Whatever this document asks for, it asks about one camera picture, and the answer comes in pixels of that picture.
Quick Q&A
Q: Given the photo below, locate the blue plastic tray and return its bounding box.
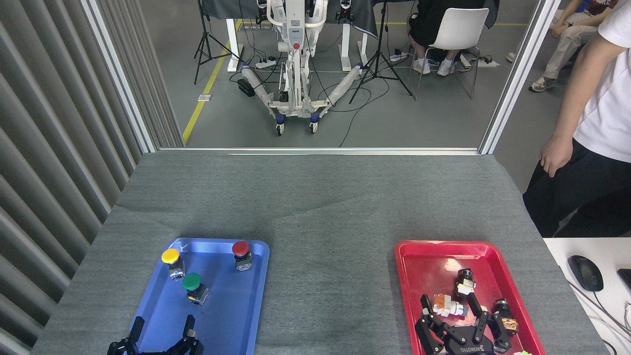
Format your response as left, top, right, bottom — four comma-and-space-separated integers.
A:
118, 238, 271, 355

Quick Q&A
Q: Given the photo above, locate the yellow push button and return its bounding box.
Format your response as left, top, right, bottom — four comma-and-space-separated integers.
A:
161, 248, 186, 281

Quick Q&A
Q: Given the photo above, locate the silver horizontal rail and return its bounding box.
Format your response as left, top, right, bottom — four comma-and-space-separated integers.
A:
158, 146, 481, 156

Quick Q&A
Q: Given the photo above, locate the red plastic tray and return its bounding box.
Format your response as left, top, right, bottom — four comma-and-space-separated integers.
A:
394, 240, 546, 355

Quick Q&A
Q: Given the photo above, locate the black computer mouse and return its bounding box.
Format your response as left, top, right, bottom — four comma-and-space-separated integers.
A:
567, 255, 604, 292

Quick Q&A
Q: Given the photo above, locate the green push button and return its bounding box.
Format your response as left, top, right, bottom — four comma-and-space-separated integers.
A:
182, 273, 210, 306

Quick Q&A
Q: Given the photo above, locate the thin black tripod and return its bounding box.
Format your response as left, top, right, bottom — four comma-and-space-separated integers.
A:
194, 0, 242, 84

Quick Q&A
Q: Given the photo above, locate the black knob switch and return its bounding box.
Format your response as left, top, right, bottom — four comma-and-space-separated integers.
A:
454, 269, 477, 299

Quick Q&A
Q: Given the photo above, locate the white and orange switch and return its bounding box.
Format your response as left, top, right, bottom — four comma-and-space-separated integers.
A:
432, 293, 469, 319

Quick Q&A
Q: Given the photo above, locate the person's hand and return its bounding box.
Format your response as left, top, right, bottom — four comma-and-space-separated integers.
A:
539, 133, 574, 178

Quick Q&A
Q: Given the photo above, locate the white chair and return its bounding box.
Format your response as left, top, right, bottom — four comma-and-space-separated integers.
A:
408, 7, 490, 101

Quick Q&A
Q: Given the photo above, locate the red push button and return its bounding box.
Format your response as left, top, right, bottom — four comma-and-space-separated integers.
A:
232, 241, 253, 272

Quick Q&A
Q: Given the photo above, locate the person seated on white chair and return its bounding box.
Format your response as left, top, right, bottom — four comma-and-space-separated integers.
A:
407, 0, 499, 77

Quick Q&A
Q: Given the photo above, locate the silver post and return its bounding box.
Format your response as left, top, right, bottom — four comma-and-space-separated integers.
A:
81, 0, 157, 153
479, 0, 561, 154

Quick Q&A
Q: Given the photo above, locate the white stand on wheels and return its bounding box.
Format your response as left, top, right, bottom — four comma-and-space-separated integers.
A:
240, 0, 365, 136

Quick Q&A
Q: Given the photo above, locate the white side table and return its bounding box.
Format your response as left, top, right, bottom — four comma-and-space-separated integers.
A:
542, 238, 631, 355

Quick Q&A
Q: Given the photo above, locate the standing person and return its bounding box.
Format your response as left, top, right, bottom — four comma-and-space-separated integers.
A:
523, 0, 631, 238

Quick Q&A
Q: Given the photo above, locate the large black tripod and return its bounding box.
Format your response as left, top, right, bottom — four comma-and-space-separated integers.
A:
349, 0, 414, 104

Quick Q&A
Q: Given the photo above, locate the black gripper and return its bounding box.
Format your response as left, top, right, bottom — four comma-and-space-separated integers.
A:
415, 293, 513, 355
107, 316, 204, 355

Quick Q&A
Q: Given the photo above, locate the seated person with beige trousers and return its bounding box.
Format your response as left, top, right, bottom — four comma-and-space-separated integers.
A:
506, 0, 617, 93

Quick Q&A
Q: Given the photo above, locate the black switch with orange base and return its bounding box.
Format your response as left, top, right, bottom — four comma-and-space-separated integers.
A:
493, 298, 519, 337

